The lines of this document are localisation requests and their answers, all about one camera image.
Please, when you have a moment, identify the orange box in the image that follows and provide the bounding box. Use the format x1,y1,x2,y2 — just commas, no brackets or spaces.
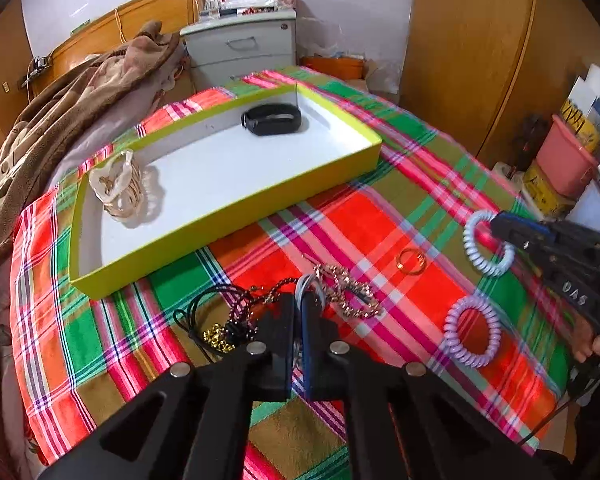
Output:
300,55,367,81

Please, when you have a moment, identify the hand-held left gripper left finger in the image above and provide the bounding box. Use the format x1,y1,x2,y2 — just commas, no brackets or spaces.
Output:
39,292,297,480

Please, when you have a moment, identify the grey hair tie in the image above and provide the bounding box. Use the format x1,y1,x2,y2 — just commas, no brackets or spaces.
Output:
294,275,326,312

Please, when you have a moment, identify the power strip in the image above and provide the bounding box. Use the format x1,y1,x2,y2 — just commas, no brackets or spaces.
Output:
19,54,56,90

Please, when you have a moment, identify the grey nightstand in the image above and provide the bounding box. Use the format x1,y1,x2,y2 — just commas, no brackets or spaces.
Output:
180,8,298,92

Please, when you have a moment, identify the brown fleece blanket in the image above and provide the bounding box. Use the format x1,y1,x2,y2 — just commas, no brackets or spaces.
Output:
0,20,187,480

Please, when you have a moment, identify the stack of white boxes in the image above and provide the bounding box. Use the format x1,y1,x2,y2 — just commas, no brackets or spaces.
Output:
560,60,600,152

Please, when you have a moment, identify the pink plastic bucket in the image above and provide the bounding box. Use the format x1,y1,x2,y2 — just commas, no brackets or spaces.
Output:
536,114,600,197

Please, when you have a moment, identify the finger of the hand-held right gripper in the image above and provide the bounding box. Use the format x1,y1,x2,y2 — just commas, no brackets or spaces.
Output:
490,211,555,242
509,237,557,262

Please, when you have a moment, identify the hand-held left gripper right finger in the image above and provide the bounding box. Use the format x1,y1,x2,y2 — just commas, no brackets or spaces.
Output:
299,289,556,480

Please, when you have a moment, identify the white plastic bag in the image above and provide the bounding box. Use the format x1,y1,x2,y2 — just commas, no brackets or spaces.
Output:
304,24,407,96

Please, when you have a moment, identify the pale pink bedsheet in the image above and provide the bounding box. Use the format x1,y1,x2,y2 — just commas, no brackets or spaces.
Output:
55,42,197,173

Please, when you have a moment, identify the light blue coil hair tie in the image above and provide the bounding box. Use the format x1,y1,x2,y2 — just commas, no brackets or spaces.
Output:
463,210,516,276

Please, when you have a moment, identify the wooden headboard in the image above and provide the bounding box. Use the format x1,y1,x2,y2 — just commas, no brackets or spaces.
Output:
27,0,202,96

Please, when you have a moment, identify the gold link chain bracelet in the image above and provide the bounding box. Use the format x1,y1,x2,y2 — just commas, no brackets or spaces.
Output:
302,255,385,320

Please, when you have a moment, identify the white hair claw clip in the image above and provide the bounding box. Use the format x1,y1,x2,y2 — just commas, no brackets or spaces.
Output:
89,149,135,207

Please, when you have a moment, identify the tan hair claw clip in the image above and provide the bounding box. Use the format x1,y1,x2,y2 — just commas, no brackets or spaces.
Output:
102,160,167,228

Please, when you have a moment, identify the black cord necklace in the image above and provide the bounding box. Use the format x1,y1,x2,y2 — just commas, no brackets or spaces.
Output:
174,284,253,361

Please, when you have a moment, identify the wooden wardrobe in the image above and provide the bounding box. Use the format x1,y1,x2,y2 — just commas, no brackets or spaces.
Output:
400,0,600,171
0,0,33,136

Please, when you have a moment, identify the dark beaded bracelet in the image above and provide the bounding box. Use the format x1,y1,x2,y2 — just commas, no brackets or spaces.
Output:
229,277,287,342

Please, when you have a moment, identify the purple coil hair tie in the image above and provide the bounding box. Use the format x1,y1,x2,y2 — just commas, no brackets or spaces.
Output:
443,296,502,370

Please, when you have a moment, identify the black smart band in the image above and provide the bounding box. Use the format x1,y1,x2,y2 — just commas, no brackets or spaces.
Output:
241,104,302,137

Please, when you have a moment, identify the pile of small packets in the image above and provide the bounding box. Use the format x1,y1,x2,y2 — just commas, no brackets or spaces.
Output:
214,0,297,17

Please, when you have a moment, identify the black cable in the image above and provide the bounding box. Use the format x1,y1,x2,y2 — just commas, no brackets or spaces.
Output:
519,392,577,457

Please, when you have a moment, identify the plaid cloth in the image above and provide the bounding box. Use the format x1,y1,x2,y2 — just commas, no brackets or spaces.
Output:
10,65,576,480

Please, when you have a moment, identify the yellow cardboard box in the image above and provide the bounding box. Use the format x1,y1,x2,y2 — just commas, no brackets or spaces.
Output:
522,160,577,219

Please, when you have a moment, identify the gold ring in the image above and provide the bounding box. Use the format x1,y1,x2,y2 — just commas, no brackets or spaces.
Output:
396,248,427,275

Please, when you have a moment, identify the small gold chain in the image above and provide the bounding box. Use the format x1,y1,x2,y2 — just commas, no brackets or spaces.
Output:
202,324,237,357

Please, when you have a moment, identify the yellow-green cardboard box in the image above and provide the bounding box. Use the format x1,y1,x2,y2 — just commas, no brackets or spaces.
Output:
69,82,382,301

